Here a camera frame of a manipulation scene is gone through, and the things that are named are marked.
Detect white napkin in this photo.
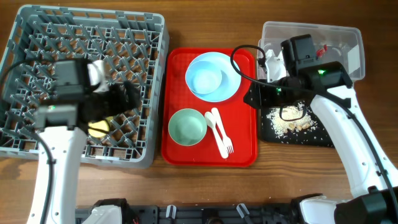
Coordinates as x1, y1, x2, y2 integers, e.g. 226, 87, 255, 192
265, 49, 287, 83

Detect food scraps rice and nuts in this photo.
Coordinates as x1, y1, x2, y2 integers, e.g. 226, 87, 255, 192
266, 102, 318, 139

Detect yellow cup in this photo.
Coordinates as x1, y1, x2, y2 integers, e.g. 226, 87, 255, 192
88, 116, 113, 139

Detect red snack wrapper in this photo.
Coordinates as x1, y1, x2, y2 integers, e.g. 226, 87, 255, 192
316, 45, 328, 58

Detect green saucer plate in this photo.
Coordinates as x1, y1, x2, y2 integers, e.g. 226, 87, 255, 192
168, 108, 207, 146

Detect large light blue plate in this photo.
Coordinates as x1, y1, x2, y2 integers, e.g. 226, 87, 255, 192
189, 52, 241, 103

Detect light blue bowl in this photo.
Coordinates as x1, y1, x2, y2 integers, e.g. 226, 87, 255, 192
185, 60, 223, 95

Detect white plastic spoon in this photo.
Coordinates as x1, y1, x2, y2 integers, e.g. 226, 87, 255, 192
205, 111, 228, 159

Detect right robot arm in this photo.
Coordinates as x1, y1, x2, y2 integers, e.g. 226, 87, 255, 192
245, 62, 397, 223

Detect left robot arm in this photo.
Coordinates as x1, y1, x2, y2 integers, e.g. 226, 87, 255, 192
28, 58, 141, 223

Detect grey dishwasher rack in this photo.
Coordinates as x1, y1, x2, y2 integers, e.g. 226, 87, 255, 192
1, 5, 169, 169

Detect black tray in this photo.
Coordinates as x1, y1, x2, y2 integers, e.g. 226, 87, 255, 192
259, 108, 334, 147

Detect white plastic fork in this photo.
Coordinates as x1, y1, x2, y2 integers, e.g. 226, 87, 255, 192
211, 108, 234, 154

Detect clear plastic bin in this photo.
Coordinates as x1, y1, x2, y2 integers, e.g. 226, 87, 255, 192
257, 21, 366, 82

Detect red plastic tray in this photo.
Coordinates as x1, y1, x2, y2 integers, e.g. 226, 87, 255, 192
161, 47, 257, 167

